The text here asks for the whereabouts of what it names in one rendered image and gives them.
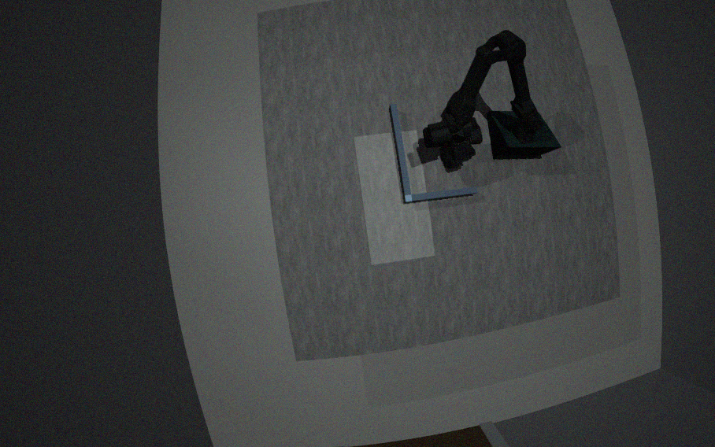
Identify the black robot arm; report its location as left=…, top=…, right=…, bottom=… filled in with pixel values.
left=426, top=30, right=543, bottom=163

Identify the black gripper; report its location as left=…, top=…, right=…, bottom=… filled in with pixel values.
left=423, top=127, right=483, bottom=148

